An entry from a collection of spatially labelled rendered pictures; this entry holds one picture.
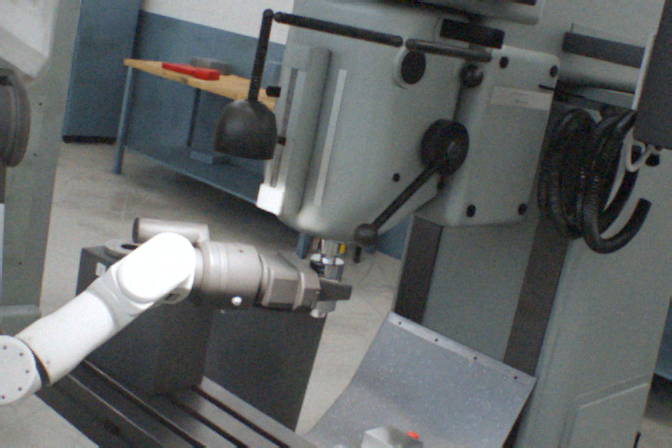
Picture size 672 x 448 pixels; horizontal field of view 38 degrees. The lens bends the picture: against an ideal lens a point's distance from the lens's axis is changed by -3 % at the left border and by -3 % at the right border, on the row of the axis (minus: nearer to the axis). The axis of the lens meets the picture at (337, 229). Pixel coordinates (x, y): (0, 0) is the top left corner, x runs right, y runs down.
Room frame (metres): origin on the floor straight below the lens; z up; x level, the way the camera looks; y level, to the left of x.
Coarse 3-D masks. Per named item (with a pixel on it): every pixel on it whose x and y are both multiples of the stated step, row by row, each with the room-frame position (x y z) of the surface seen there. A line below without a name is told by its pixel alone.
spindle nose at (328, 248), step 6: (318, 240) 1.29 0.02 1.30; (318, 246) 1.29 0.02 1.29; (324, 246) 1.29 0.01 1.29; (330, 246) 1.29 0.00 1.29; (336, 246) 1.29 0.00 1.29; (348, 246) 1.31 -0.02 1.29; (318, 252) 1.29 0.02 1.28; (324, 252) 1.29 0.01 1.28; (330, 252) 1.29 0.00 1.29; (336, 252) 1.29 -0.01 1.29
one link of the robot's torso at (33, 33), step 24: (0, 0) 1.15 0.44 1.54; (24, 0) 1.19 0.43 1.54; (48, 0) 1.23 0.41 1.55; (0, 24) 1.13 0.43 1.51; (24, 24) 1.17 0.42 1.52; (48, 24) 1.21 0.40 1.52; (0, 48) 1.14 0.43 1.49; (24, 48) 1.16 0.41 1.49; (48, 48) 1.19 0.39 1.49; (24, 72) 1.16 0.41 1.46
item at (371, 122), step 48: (336, 0) 1.24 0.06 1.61; (384, 0) 1.21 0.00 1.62; (336, 48) 1.23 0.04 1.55; (384, 48) 1.20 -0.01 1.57; (336, 96) 1.21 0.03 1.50; (384, 96) 1.21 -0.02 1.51; (432, 96) 1.27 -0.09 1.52; (336, 144) 1.21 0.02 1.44; (384, 144) 1.21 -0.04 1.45; (336, 192) 1.20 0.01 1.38; (384, 192) 1.22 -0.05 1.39; (432, 192) 1.30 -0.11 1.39; (336, 240) 1.24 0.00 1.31
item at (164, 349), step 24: (120, 240) 1.65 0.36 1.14; (96, 264) 1.58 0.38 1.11; (144, 312) 1.50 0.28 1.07; (168, 312) 1.49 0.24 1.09; (192, 312) 1.53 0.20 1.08; (120, 336) 1.53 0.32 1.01; (144, 336) 1.50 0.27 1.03; (168, 336) 1.49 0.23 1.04; (192, 336) 1.54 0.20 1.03; (96, 360) 1.56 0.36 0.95; (120, 360) 1.53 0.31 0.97; (144, 360) 1.50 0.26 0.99; (168, 360) 1.50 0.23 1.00; (192, 360) 1.55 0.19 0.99; (144, 384) 1.49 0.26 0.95; (168, 384) 1.51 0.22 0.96; (192, 384) 1.56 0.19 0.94
